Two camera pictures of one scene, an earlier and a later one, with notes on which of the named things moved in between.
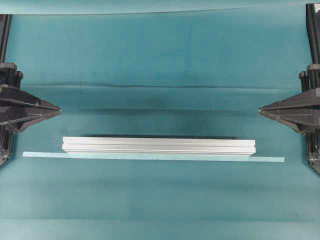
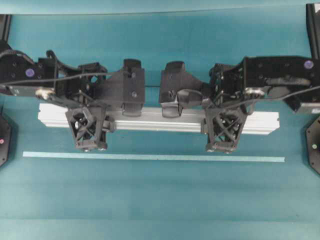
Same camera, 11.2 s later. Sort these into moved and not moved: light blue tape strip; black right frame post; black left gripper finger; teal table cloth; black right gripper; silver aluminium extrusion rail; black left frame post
Moved: silver aluminium extrusion rail; black right gripper; black left gripper finger
Not moved: light blue tape strip; teal table cloth; black right frame post; black left frame post
